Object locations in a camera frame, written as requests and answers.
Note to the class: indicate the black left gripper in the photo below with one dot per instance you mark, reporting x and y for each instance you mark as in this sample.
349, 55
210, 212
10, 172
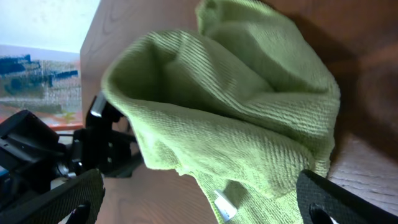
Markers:
99, 146

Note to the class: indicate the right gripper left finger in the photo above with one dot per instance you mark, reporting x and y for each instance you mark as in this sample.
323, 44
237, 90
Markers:
53, 206

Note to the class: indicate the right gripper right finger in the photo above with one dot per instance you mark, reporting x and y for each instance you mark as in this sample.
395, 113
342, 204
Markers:
322, 201

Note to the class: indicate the green microfiber cloth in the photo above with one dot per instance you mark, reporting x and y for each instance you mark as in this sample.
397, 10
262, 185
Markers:
243, 104

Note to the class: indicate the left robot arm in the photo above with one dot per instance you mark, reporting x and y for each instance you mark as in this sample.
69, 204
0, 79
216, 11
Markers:
32, 155

